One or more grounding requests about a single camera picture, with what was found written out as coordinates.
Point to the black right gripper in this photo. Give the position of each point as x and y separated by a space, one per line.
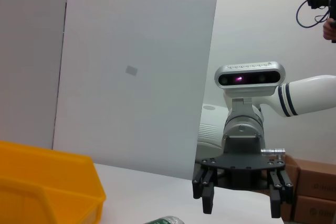
241 171

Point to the clear water bottle green label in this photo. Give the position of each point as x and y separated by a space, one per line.
162 221

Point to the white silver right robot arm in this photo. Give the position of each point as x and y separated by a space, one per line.
309 95

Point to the bystander hand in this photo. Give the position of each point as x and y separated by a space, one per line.
328 31

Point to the brown cardboard box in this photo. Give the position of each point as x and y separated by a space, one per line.
315 179
315 211

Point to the grey tape patch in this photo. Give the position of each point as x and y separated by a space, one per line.
131 70

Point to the yellow plastic storage bin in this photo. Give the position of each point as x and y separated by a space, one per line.
39 176

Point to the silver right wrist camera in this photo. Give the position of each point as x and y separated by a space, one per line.
249 77

